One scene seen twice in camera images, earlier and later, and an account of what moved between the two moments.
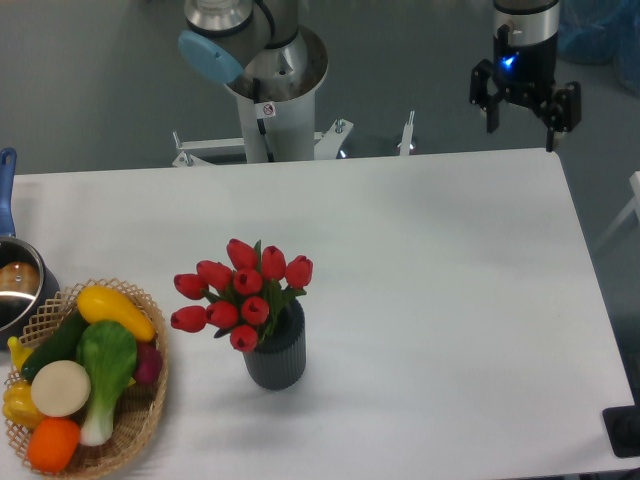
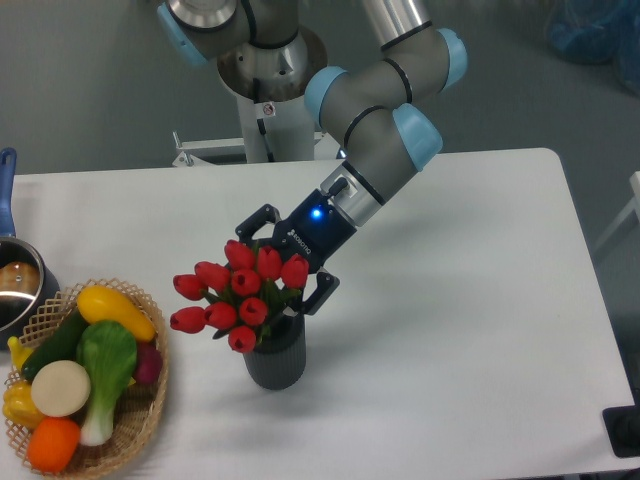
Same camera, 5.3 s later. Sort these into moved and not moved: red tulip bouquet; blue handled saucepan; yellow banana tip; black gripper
Moved: black gripper
Not moved: blue handled saucepan; red tulip bouquet; yellow banana tip
